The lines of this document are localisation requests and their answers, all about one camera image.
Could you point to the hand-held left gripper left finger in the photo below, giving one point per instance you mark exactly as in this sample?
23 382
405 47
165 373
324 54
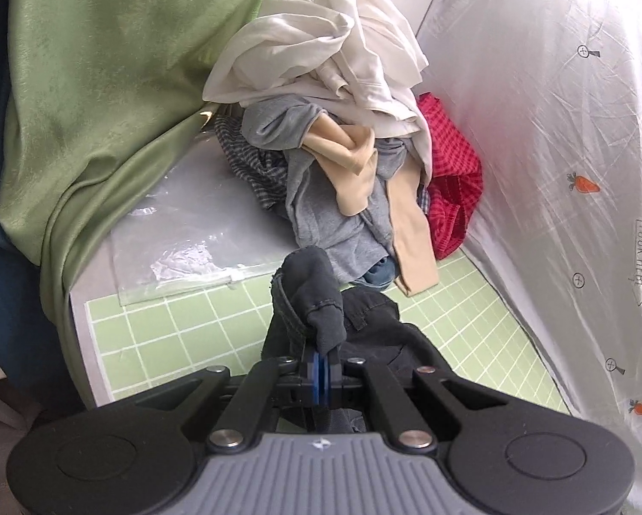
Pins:
313 381

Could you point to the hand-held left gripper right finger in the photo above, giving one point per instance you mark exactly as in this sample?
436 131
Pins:
327 381

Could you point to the black garment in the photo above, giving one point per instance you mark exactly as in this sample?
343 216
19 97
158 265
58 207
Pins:
310 284

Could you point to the blue garment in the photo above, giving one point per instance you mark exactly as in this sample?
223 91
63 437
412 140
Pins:
380 274

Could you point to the green grid mat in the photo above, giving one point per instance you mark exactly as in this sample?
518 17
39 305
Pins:
165 332

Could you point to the clear plastic bag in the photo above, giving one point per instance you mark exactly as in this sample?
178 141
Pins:
192 241

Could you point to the beige garment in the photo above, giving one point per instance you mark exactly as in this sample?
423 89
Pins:
353 171

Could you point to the striped grey garment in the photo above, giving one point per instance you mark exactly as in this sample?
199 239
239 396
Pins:
246 155

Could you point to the red checkered garment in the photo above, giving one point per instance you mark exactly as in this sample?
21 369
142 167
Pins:
455 171

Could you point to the carrot print grey sheet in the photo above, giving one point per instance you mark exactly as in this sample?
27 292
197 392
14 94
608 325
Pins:
541 118

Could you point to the white garment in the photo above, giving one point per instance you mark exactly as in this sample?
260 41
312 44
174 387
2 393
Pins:
299 37

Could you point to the green curtain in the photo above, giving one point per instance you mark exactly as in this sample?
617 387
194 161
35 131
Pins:
112 64

